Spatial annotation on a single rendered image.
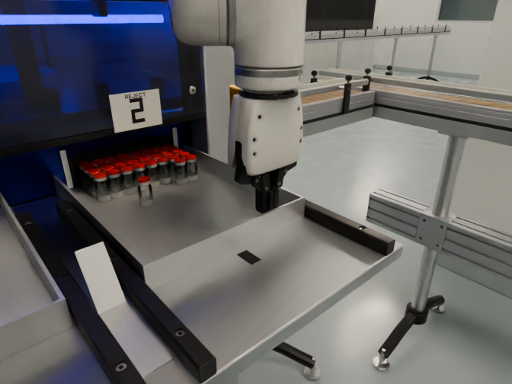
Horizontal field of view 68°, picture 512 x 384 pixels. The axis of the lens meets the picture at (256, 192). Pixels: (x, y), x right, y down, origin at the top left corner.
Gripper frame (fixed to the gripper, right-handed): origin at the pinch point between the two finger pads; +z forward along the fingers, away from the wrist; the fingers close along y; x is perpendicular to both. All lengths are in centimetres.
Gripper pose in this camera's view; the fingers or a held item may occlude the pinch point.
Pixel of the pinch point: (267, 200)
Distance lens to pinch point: 54.2
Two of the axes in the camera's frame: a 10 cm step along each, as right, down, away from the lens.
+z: 0.0, 9.1, 4.2
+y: -7.6, 2.8, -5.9
